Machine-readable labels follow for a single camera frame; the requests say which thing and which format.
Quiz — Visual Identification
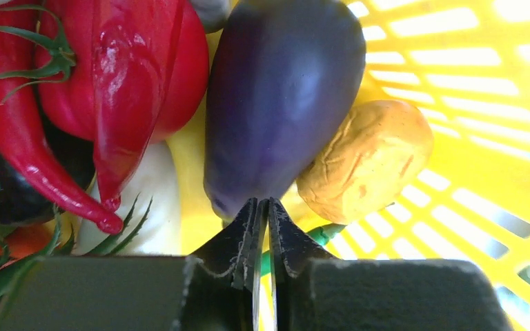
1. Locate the orange toy pineapple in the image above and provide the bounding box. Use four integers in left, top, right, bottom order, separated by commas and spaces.
0, 194, 154, 331

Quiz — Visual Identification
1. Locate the red toy bell pepper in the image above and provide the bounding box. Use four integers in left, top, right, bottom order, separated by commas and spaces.
38, 1, 209, 211

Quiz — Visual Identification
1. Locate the red toy chili pepper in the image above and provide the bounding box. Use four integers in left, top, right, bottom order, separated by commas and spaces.
0, 1, 124, 234

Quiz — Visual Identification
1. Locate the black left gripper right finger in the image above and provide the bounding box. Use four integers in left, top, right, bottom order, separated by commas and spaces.
268, 197, 337, 292

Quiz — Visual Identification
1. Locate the purple toy eggplant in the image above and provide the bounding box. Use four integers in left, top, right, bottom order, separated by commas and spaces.
204, 1, 366, 219

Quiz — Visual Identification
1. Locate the white toy radish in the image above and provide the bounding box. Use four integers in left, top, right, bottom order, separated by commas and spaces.
70, 141, 183, 257

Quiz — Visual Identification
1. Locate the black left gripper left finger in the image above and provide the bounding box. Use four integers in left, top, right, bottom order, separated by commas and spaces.
191, 198, 268, 292

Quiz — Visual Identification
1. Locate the brown toy potato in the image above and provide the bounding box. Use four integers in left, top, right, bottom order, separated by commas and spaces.
296, 99, 435, 225

